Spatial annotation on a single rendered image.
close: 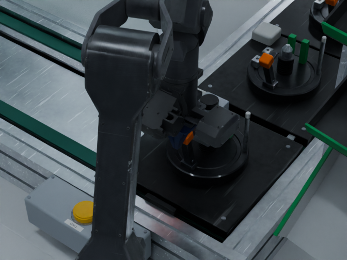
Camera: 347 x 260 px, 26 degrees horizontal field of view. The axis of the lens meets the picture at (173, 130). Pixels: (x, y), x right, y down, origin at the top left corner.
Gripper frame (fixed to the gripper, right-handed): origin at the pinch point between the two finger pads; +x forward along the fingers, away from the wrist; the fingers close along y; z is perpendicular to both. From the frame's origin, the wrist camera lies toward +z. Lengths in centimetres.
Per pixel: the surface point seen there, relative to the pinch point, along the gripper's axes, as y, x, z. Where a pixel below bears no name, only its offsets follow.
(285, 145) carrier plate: 9.4, 12.1, -18.9
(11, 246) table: -20.3, 23.5, 19.5
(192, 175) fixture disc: 1.7, 10.4, -2.1
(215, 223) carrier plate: 9.4, 12.3, 2.7
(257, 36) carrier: -10.6, 10.7, -41.7
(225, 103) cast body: 1.9, 0.7, -10.5
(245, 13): -26, 23, -63
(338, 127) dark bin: 23.5, -10.8, -3.8
